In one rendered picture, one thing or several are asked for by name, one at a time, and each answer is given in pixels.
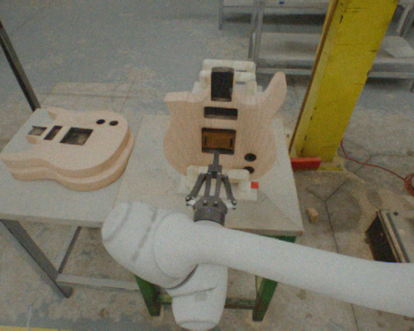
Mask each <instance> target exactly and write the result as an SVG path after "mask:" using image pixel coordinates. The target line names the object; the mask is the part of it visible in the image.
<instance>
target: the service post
mask: <svg viewBox="0 0 414 331"><path fill-rule="evenodd" d="M0 47H1V48H2V51H3V54H4V56H5V58H6V60H7V61H8V63H9V66H10V68H11V69H12V71H13V74H14V76H15V77H16V79H17V82H18V84H19V86H20V88H21V90H22V92H23V94H24V97H25V98H26V99H27V100H28V103H29V105H30V108H31V110H32V112H33V113H34V112H35V110H36V109H42V107H41V105H40V104H39V101H38V99H37V98H36V96H35V93H34V91H33V90H32V86H31V84H30V82H29V80H28V77H27V76H26V74H25V72H24V70H23V68H22V65H21V63H20V59H19V57H18V56H17V54H16V51H15V50H14V48H13V45H12V43H11V42H10V40H9V37H8V35H7V34H6V30H5V28H4V26H3V24H2V21H1V20H0Z"/></svg>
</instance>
